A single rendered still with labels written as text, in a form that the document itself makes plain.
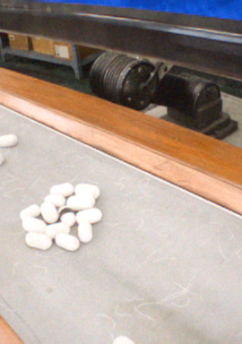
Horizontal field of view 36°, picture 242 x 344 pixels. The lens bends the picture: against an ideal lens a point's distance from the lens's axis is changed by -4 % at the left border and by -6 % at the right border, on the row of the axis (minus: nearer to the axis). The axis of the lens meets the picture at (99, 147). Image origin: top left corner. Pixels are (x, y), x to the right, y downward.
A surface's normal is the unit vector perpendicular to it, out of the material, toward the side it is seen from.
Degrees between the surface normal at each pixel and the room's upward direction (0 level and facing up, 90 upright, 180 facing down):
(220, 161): 0
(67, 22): 90
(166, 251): 0
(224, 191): 45
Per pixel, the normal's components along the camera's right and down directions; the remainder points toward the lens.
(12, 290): -0.11, -0.84
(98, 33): -0.71, 0.44
